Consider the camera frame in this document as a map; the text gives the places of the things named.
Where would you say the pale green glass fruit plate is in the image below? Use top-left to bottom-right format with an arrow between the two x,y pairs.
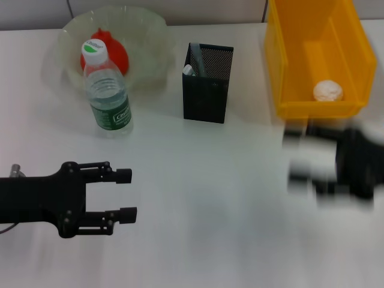
44,5 -> 176,97

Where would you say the black mesh pen holder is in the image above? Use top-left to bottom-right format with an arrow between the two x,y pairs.
182,42 -> 235,124

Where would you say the red-orange toy orange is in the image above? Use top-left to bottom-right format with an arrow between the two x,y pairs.
79,27 -> 130,76

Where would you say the yellow plastic bin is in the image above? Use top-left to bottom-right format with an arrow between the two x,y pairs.
263,0 -> 378,121

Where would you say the clear water bottle green label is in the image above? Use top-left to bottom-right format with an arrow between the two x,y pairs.
80,38 -> 135,138

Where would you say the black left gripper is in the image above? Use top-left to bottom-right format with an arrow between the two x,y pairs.
0,161 -> 138,239

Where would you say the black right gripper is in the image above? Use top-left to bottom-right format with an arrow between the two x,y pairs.
283,126 -> 384,205

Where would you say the white paper ball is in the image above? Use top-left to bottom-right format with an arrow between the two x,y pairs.
313,79 -> 345,102

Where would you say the left gripper connector cable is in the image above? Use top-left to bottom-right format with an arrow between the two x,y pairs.
0,163 -> 25,235

